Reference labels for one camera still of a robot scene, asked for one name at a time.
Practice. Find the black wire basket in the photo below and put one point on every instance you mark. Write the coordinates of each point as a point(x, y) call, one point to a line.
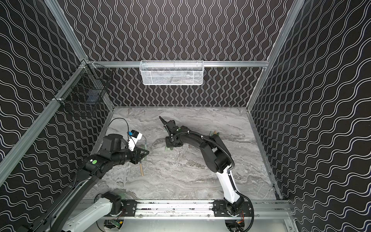
point(85, 95)

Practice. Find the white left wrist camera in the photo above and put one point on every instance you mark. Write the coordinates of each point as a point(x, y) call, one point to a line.
point(134, 139)

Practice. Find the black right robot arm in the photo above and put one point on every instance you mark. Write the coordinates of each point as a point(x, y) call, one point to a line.
point(216, 157)

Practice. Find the white wire mesh basket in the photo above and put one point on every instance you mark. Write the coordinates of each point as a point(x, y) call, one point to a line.
point(172, 72)

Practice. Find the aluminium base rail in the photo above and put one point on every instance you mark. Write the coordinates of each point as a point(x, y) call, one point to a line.
point(202, 209)

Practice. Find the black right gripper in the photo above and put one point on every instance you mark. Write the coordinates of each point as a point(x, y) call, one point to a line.
point(170, 127)

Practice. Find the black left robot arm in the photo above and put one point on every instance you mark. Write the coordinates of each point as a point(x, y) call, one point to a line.
point(113, 151)

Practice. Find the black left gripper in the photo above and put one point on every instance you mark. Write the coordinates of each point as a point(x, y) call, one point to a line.
point(135, 155)

